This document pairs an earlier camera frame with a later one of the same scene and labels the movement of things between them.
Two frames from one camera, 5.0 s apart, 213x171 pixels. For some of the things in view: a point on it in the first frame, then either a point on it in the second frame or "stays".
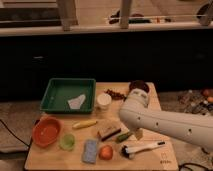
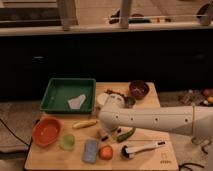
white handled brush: (129, 151) stays
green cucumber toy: (123, 137) stays
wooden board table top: (99, 140) stays
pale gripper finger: (139, 133) to (114, 136)
